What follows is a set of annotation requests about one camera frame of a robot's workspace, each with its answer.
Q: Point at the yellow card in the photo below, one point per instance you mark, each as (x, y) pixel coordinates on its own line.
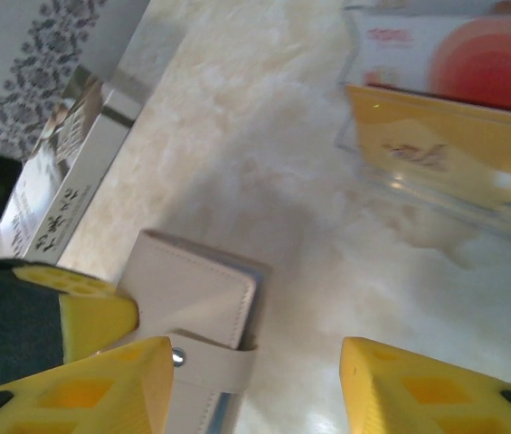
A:
(463, 140)

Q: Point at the white card with orange circle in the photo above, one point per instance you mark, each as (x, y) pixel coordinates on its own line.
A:
(485, 59)

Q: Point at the book with photo cover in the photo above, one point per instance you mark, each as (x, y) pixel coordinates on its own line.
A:
(65, 149)

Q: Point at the clear acrylic card stand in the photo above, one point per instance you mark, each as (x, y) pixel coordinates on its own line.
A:
(418, 199)

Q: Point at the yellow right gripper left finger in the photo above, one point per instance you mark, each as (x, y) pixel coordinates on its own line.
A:
(78, 398)

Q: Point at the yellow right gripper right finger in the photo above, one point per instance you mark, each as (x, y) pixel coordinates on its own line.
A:
(418, 398)

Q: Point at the aluminium frame side rail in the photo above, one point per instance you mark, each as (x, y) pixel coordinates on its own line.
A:
(146, 54)

